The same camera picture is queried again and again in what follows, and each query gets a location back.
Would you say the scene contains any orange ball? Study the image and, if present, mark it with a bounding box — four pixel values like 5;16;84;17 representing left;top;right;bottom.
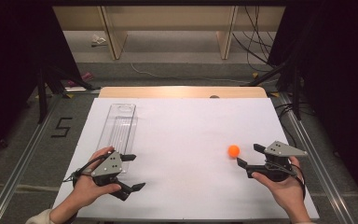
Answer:
227;145;241;158

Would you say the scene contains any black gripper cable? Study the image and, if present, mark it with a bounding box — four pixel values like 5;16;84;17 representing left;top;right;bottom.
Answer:
62;153;110;188
290;161;307;202

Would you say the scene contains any aluminium floor rail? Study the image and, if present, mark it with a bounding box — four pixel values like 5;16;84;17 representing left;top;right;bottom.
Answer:
0;92;63;224
276;92;357;224

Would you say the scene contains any light wooden furniture frame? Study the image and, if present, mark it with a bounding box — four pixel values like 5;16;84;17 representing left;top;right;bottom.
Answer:
52;5;286;61

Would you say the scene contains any pink object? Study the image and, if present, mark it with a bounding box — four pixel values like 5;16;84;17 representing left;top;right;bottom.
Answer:
66;72;94;88

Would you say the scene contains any crumpled white paper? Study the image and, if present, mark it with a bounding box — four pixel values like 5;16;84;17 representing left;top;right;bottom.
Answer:
90;34;107;49

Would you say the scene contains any person's right hand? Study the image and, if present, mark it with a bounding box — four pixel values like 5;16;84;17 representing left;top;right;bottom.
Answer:
251;156;306;216

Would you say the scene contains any black floor cable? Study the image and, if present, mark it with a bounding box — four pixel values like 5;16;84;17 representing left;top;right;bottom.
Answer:
274;102;300;147

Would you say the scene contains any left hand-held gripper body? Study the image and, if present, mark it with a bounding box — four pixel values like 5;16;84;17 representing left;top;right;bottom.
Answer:
90;150;124;189

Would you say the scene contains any black metal stand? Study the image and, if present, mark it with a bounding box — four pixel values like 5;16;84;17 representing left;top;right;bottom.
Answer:
36;65;101;124
241;59;303;121

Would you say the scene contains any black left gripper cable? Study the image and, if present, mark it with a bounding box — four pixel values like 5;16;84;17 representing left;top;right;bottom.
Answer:
62;153;110;188

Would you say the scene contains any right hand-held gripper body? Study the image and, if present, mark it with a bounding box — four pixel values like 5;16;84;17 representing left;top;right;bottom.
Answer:
260;140;309;183

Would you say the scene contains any clear plastic tray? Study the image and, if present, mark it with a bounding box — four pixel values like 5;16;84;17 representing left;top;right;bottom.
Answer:
96;103;138;174

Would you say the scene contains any black curtain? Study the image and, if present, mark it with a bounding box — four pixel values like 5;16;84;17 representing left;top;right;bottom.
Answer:
266;0;358;204
0;0;82;164

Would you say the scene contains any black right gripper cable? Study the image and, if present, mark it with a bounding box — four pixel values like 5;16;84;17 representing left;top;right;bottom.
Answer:
290;161;307;202

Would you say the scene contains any person's left hand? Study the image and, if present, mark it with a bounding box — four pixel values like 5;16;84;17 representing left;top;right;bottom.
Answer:
71;147;122;209

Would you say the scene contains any bundle of black cables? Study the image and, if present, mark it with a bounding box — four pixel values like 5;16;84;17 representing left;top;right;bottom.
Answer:
230;5;282;73

